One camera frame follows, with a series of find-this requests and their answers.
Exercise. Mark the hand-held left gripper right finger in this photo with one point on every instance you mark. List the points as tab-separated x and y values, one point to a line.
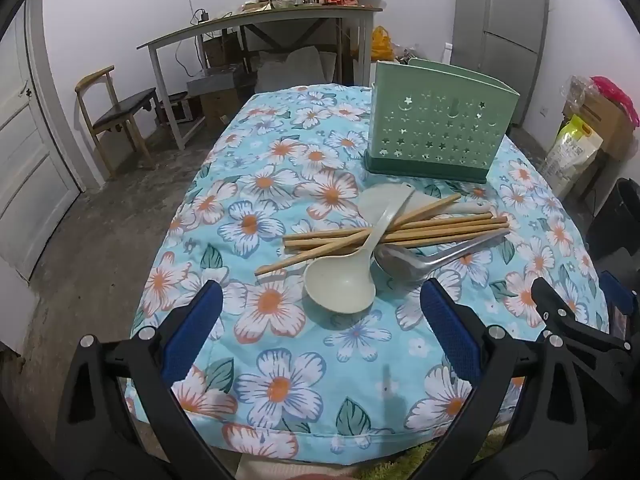
447	330

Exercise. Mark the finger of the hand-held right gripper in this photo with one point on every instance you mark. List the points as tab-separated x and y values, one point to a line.
575	317
622	295

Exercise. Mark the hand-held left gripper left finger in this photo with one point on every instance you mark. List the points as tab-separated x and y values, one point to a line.
195	330

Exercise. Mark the grey-green plastic spoon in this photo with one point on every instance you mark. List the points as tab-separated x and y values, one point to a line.
405	267

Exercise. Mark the bundle of wooden chopsticks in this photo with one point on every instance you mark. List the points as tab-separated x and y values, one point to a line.
450	225

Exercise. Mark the beige plastic ladle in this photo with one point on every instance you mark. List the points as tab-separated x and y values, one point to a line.
340	285

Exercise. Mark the white rice paddle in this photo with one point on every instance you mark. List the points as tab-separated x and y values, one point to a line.
372	205

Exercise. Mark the green plastic utensil holder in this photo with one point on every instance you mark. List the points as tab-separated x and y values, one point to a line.
440	125

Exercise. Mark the black trash can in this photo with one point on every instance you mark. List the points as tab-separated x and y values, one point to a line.
620	220

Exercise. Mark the floral blue blanket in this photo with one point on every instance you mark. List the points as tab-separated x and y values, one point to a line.
280	340

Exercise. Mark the yellow white rice bag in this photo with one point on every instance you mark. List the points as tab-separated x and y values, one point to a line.
572	155

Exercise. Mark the large cardboard box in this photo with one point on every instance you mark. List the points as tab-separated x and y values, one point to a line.
607	120

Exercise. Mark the pink plastic bag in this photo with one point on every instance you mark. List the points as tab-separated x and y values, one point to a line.
615	92

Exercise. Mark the clear plastic bag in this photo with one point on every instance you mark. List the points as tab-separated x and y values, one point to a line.
580	91

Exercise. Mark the metal case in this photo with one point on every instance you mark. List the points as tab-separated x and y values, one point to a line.
175	109

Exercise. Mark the brown cardboard box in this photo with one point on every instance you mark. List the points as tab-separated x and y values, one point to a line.
222	107

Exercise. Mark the white door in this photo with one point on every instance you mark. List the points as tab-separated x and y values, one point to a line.
30	170

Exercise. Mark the wooden chair black seat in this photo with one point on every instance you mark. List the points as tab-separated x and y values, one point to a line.
125	107

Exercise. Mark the grey foil box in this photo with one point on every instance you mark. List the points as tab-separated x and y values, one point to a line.
217	80

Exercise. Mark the white appliance part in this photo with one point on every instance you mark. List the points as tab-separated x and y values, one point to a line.
448	54

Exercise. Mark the white sack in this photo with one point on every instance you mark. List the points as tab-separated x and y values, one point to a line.
292	67

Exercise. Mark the grey refrigerator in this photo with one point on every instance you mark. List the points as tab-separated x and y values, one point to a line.
500	35

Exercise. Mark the yellow plastic bag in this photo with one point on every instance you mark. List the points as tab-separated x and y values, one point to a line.
382	45

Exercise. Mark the black power adapter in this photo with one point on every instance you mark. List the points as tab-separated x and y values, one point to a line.
203	16

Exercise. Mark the patterned bowl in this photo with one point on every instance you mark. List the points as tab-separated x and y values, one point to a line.
281	1

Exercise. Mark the white frame desk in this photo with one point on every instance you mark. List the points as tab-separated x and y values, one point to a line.
260	20

